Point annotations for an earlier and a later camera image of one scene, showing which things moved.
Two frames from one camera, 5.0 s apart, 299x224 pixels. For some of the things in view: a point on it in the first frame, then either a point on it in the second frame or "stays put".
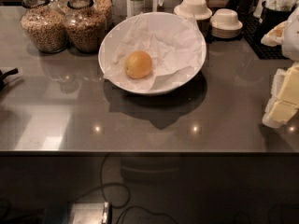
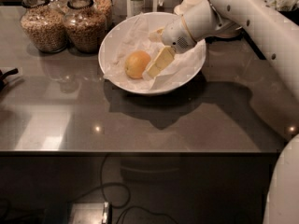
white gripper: [291, 39] -> [176, 35]
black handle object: [4, 76] stays put
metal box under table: [90, 213] stays put
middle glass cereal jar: [84, 27] stays put
